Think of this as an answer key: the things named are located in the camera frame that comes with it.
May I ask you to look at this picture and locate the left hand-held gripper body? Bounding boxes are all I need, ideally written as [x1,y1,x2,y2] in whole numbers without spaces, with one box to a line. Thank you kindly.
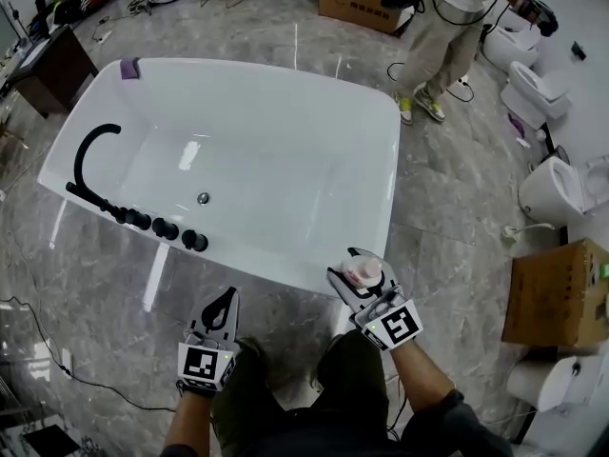
[177,333,239,392]

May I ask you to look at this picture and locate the person's right forearm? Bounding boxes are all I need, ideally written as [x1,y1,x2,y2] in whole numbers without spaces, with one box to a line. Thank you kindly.
[389,339,465,414]

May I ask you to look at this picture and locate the person's dark trousers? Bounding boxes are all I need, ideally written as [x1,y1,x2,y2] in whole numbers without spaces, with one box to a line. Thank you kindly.
[210,329,406,457]

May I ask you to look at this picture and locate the white bathtub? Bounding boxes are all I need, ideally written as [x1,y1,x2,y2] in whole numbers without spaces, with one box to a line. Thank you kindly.
[37,57,402,300]

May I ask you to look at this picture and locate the dark wooden table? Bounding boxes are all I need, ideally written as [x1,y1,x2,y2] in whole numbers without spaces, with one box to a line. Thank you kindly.
[6,24,99,119]

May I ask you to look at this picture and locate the white toilet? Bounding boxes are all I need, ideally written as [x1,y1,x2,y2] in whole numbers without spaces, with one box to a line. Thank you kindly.
[499,60,573,130]
[481,14,541,73]
[505,352,609,414]
[517,153,609,229]

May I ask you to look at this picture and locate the black faucet spout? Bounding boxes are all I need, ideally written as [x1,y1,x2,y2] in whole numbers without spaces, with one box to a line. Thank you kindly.
[65,122,123,214]

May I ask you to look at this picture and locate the black floor cable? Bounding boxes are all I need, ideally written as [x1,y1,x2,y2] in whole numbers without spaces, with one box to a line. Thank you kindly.
[386,59,477,105]
[0,295,178,413]

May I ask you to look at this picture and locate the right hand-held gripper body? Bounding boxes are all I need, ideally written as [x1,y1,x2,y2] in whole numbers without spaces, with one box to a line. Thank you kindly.
[349,291,424,351]

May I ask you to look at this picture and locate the small purple cloth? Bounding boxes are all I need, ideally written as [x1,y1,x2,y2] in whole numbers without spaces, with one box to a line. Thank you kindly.
[507,111,527,140]

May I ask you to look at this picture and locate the white hose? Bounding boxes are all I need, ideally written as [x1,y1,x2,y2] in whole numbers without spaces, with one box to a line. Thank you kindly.
[501,221,557,244]

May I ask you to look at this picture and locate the person's left forearm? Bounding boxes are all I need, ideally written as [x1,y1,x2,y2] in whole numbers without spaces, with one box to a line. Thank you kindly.
[163,387,216,457]

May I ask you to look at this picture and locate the person's dark top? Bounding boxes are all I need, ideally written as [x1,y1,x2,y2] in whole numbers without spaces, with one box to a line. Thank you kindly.
[280,389,516,457]

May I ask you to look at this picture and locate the black faucet knob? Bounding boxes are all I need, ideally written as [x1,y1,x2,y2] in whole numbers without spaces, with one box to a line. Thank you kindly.
[113,206,153,232]
[151,217,181,242]
[181,228,209,253]

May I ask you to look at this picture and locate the cardboard box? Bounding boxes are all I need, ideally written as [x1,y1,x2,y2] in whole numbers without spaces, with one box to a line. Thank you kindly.
[501,238,609,350]
[318,0,416,36]

